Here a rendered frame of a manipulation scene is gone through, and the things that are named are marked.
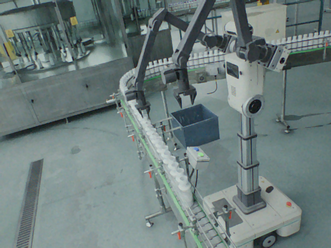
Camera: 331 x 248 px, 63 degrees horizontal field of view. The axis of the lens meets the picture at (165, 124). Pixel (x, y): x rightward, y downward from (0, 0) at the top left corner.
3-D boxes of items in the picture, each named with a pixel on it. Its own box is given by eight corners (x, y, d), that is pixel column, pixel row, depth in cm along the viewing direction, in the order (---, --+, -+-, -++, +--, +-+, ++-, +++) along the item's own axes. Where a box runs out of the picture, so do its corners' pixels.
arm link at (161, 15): (161, 3, 155) (156, 3, 164) (150, 25, 158) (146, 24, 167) (219, 39, 175) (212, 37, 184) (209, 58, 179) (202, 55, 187)
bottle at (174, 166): (180, 183, 148) (175, 159, 140) (186, 188, 144) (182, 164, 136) (171, 189, 145) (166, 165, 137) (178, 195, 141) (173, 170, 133)
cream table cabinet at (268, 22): (273, 59, 606) (274, 2, 551) (284, 67, 551) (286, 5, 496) (224, 68, 614) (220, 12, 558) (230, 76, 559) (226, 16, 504)
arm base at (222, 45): (225, 53, 182) (232, 35, 178) (215, 49, 178) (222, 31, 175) (218, 50, 189) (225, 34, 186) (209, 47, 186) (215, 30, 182)
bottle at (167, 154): (177, 172, 157) (172, 149, 149) (176, 179, 151) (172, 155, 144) (167, 173, 158) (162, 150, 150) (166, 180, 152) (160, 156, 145)
